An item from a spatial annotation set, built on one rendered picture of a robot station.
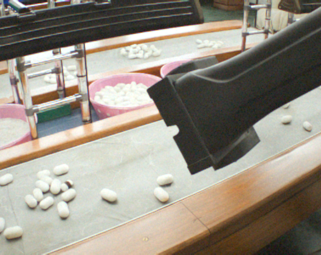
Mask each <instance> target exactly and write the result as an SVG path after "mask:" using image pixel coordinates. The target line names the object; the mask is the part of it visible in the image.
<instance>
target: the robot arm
mask: <svg viewBox="0 0 321 255"><path fill-rule="evenodd" d="M320 86H321V7H320V8H318V9H316V10H315V11H312V12H311V13H309V14H308V15H306V16H304V17H303V18H302V19H299V20H297V21H296V22H294V23H292V24H291V25H289V26H288V27H286V28H284V29H282V30H281V31H279V32H277V33H276V34H274V35H272V36H270V37H269V38H268V39H265V40H264V41H262V42H260V43H259V44H257V45H256V46H253V47H252V48H250V49H248V50H246V51H245V52H243V53H241V54H239V55H237V56H235V57H232V58H231V59H228V60H227V61H224V62H221V63H219V62H218V60H217V58H216V57H215V56H208V57H204V58H199V59H193V60H190V61H188V62H186V63H182V65H180V66H178V67H177V68H175V69H173V70H172V71H171V72H168V73H167V74H166V75H165V76H164V78H162V79H161V80H159V81H158V82H156V83H154V84H153V85H152V86H150V87H149V88H148V89H147V93H148V94H149V96H150V98H151V99H153V101H154V103H155V105H156V107H157V109H158V111H159V113H160V115H161V117H162V119H163V121H164V123H165V124H166V126H167V127H169V126H175V125H176V126H177V128H178V133H177V134H176V135H174V136H173V140H174V142H175V143H176V145H177V147H178V149H179V152H180V153H181V155H182V157H183V159H184V161H185V162H186V164H187V169H188V171H189V173H190V175H194V174H196V173H198V172H200V171H203V170H205V169H207V168H209V167H211V166H212V167H213V169H214V170H215V171H216V170H219V169H222V168H225V167H226V166H228V165H230V164H232V163H234V162H235V163H236V162H237V161H238V160H239V159H241V158H242V157H244V156H245V155H246V154H247V153H248V152H250V151H251V150H252V149H253V148H254V147H255V146H256V145H257V144H259V142H260V141H261V140H260V138H259V136H258V135H257V133H256V131H255V129H254V124H256V123H257V122H259V121H260V120H261V119H262V118H264V117H267V115H269V114H271V113H272V112H273V111H275V110H277V109H278V108H279V107H281V106H284V105H286V104H288V103H289V102H291V101H292V100H294V99H298V98H299V97H301V96H302V95H304V94H307V93H308V92H310V91H312V90H314V89H316V88H318V87H320Z"/></svg>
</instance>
